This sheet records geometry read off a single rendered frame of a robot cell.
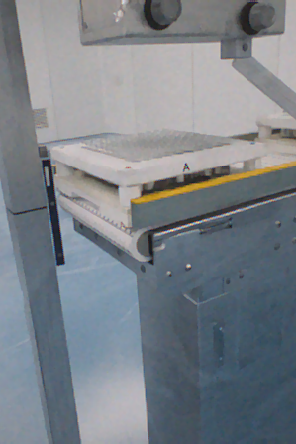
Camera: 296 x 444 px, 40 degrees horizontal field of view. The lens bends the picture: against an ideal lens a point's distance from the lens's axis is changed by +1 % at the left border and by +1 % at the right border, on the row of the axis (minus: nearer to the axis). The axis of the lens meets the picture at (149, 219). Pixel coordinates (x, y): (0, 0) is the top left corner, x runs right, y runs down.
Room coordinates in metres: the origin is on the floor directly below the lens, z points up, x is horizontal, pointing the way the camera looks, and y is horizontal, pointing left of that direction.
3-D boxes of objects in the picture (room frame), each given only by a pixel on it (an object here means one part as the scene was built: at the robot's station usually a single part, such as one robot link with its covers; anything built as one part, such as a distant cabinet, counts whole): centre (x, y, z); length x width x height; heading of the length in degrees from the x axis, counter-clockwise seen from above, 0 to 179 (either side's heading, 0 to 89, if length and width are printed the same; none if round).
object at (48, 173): (0.69, 0.17, 0.78); 0.02 x 0.01 x 0.20; 121
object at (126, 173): (0.63, -0.01, 0.90); 0.25 x 0.24 x 0.02; 32
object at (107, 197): (0.63, -0.01, 0.85); 0.24 x 0.24 x 0.02; 32
